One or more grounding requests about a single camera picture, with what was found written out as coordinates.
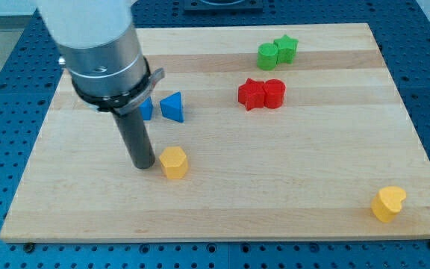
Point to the red cylinder block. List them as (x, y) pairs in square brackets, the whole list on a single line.
[(274, 93)]

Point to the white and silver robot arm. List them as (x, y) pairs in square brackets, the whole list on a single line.
[(99, 47)]

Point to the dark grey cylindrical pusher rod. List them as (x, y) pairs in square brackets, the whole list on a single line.
[(133, 132)]

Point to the blue cube block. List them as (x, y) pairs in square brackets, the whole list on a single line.
[(146, 109)]

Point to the red star block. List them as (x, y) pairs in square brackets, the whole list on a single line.
[(251, 94)]

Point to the green cylinder block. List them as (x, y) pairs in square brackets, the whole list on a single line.
[(267, 56)]

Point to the yellow heart block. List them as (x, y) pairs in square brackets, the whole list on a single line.
[(387, 203)]

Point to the light wooden board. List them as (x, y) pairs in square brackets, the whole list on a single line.
[(306, 171)]

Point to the blue triangle block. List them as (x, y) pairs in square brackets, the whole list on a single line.
[(172, 107)]

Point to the green star block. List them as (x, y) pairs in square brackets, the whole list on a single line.
[(287, 48)]

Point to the yellow hexagon block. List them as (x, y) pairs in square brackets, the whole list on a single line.
[(174, 163)]

